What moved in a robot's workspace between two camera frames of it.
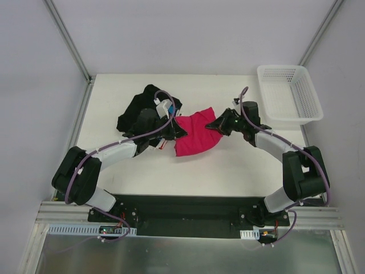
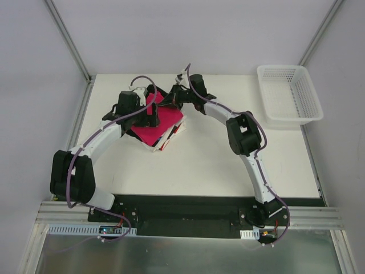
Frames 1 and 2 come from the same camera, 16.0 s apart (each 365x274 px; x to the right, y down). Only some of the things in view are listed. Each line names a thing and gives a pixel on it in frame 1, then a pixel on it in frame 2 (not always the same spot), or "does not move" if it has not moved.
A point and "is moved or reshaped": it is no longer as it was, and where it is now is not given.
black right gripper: [228, 121] to [172, 98]
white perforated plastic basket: [288, 97] does not move
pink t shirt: [199, 138] is moved or reshaped
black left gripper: [171, 130] to [152, 117]
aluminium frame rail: [60, 212] does not move
